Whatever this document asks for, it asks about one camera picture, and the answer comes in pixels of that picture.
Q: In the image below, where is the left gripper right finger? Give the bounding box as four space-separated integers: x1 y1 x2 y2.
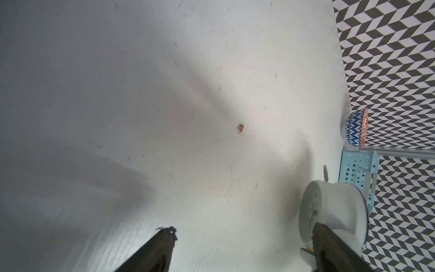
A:
313 223 374 272

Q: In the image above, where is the light blue plastic basket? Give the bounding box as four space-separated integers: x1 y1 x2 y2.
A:
338 150 379 214

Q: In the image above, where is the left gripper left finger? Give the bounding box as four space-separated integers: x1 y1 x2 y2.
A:
115 227 177 272

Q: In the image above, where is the white twin bell alarm clock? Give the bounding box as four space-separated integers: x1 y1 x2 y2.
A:
299 166 369 272

